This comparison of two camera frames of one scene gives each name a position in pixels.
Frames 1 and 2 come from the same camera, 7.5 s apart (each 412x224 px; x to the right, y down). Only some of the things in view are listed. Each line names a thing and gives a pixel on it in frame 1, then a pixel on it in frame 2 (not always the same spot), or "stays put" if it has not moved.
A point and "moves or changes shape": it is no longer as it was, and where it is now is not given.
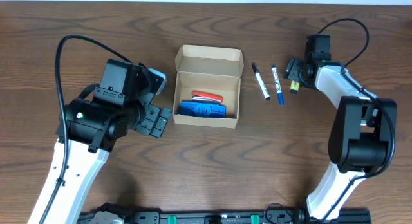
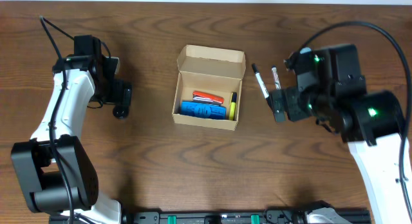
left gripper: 146,125 to 117,94
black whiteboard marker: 261,82 stays put
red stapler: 205,96 stays put
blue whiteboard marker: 277,82 stays put
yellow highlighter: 294,87 moves or changes shape
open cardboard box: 214,70 stays put
